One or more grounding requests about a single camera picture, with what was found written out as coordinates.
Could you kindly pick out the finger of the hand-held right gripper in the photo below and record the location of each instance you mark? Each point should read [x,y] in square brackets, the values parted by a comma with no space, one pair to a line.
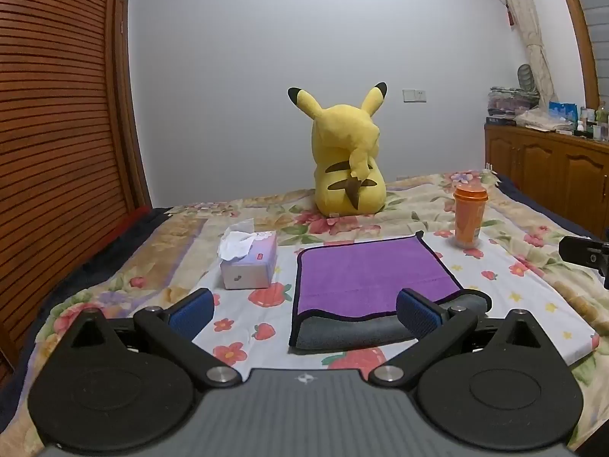
[583,252]

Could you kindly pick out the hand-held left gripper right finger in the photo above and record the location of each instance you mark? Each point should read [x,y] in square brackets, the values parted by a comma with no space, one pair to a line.
[415,313]

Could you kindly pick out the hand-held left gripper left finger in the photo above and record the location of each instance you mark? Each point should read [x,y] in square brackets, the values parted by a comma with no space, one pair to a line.
[192,310]

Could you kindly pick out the purple and grey towel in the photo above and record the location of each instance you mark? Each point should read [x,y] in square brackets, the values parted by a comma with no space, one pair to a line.
[371,266]

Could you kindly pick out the floral bed sheet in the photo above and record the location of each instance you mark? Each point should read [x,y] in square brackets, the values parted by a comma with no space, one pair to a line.
[523,290]

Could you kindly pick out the tissue box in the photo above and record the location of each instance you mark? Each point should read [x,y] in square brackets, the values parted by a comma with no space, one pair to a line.
[252,266]

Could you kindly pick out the wooden cabinet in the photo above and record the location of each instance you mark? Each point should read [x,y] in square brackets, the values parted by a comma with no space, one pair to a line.
[547,166]

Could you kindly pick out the orange cup with lid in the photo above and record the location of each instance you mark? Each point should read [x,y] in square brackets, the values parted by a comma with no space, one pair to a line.
[468,221]

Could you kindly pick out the small white bottle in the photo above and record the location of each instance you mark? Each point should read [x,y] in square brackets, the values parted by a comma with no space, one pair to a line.
[586,121]

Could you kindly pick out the green bottle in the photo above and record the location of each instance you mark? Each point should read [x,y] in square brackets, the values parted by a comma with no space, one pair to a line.
[602,121]

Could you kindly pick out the blue packet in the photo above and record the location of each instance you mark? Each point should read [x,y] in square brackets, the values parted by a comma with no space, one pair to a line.
[563,112]

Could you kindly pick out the stack of folded cloths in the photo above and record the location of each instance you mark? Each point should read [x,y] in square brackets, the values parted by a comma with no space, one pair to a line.
[511,102]

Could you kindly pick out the yellow plush toy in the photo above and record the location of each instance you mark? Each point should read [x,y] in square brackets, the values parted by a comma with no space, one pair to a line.
[342,152]

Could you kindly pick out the grey-green fan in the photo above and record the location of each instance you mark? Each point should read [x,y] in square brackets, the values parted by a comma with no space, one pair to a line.
[525,78]

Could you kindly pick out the cream curtain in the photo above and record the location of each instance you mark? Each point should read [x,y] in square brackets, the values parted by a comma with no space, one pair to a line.
[535,47]

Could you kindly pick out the wooden louvred wardrobe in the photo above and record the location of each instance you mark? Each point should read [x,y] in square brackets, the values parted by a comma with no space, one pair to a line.
[57,128]

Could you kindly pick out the white wall socket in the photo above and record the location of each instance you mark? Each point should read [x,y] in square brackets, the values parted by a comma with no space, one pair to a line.
[414,95]

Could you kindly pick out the wooden window frame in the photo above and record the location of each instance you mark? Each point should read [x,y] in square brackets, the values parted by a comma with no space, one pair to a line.
[578,28]

